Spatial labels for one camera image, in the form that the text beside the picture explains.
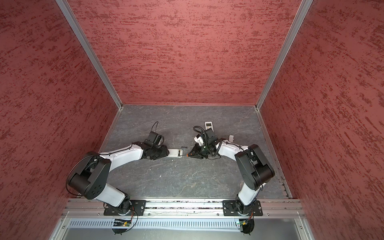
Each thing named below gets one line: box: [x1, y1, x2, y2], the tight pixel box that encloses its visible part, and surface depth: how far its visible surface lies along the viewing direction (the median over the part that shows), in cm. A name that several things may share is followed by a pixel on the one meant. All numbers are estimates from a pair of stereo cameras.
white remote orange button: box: [167, 149, 183, 158], surface depth 95 cm
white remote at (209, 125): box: [204, 121, 214, 132], surface depth 109 cm
